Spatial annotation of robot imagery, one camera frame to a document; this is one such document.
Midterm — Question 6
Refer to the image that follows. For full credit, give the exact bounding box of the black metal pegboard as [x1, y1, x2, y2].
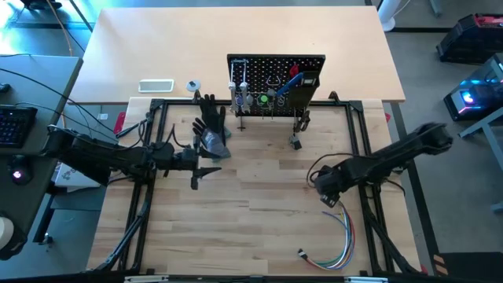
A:
[226, 53, 327, 134]

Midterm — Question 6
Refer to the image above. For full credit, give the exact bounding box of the white pedestal base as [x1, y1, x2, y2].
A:
[378, 0, 410, 33]

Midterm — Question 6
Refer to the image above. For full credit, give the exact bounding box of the white tape roll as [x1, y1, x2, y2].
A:
[0, 215, 17, 252]

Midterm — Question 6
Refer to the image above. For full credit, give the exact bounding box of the dark grey desk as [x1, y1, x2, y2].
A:
[0, 154, 60, 237]

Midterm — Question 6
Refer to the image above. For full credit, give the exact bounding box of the black work glove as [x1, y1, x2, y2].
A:
[198, 93, 228, 134]

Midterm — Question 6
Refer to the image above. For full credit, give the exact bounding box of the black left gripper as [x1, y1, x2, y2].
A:
[181, 135, 222, 191]

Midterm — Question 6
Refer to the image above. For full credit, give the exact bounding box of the blue handle hex key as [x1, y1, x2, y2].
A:
[274, 72, 306, 98]

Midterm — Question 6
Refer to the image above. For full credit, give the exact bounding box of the computer case with lights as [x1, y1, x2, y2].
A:
[442, 53, 503, 122]

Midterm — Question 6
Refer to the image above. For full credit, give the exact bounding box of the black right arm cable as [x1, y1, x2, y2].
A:
[306, 152, 354, 186]

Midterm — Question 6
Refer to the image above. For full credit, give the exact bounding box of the black pegboard storage bin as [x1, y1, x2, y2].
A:
[286, 70, 323, 119]

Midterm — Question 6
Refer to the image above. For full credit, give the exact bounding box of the black ramp with orange stripes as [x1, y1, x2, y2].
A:
[431, 251, 503, 283]

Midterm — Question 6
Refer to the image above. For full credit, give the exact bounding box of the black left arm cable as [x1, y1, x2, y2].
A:
[46, 117, 197, 153]

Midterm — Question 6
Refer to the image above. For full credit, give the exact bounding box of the silver aluminium extrusion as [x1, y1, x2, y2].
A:
[124, 274, 170, 283]
[344, 276, 389, 283]

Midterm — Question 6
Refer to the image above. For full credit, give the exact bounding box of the green black handle screwdriver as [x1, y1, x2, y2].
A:
[257, 94, 270, 119]

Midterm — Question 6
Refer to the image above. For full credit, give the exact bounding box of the black keyboard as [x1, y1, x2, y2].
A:
[0, 104, 39, 149]

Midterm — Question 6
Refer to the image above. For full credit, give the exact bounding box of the grey office desk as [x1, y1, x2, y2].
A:
[0, 54, 85, 156]

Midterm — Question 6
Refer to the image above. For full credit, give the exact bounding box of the grey table leg frame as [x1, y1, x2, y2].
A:
[457, 105, 503, 214]

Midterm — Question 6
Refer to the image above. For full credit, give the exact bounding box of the white rectangular tray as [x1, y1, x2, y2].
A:
[138, 78, 175, 94]

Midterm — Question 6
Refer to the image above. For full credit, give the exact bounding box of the long double prong hook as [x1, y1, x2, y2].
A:
[229, 58, 249, 91]

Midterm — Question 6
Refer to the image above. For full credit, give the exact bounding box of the wire ring tool rack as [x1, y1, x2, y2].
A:
[251, 93, 287, 108]

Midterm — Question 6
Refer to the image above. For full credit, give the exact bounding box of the black equipment case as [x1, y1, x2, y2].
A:
[435, 13, 503, 65]

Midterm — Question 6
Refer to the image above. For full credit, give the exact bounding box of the red clamp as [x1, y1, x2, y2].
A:
[113, 111, 127, 135]

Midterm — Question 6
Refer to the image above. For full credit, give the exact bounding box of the multicolour wire harness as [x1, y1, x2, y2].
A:
[296, 200, 357, 272]

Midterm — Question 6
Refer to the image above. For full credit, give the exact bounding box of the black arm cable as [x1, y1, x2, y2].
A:
[46, 117, 197, 153]
[306, 152, 354, 186]

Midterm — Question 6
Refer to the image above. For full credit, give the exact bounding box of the black aluminium frame rail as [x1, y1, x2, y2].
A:
[69, 6, 407, 105]

